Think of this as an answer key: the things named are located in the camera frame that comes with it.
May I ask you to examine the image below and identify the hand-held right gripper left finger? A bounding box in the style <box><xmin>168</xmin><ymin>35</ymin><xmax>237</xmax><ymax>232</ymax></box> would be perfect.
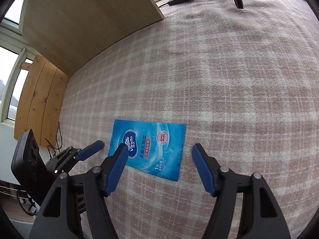
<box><xmin>29</xmin><ymin>143</ymin><xmax>129</xmax><ymax>239</ymax></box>

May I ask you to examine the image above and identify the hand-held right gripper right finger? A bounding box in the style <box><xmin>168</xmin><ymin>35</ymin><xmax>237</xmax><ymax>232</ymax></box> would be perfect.
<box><xmin>191</xmin><ymin>143</ymin><xmax>292</xmax><ymax>239</ymax></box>

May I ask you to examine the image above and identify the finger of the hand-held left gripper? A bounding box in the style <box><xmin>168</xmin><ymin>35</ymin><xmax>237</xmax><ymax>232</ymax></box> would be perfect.
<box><xmin>46</xmin><ymin>140</ymin><xmax>104</xmax><ymax>177</ymax></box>

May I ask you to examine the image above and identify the blue wet wipe packet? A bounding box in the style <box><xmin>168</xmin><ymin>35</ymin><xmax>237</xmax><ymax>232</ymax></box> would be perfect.
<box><xmin>107</xmin><ymin>119</ymin><xmax>187</xmax><ymax>182</ymax></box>

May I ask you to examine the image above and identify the pine plank panel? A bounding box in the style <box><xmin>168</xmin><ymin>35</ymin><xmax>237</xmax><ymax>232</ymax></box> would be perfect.
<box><xmin>14</xmin><ymin>55</ymin><xmax>70</xmax><ymax>147</ymax></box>

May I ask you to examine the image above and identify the pink plaid blanket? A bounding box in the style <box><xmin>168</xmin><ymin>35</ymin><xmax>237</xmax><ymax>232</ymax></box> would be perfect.
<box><xmin>58</xmin><ymin>0</ymin><xmax>319</xmax><ymax>239</ymax></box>

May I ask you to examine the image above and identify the light wooden board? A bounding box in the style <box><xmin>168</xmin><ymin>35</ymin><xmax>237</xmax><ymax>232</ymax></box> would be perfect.
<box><xmin>22</xmin><ymin>0</ymin><xmax>165</xmax><ymax>76</ymax></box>

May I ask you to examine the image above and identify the thin black cable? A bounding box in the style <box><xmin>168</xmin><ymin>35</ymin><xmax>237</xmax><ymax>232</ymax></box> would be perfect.
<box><xmin>45</xmin><ymin>121</ymin><xmax>64</xmax><ymax>158</ymax></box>

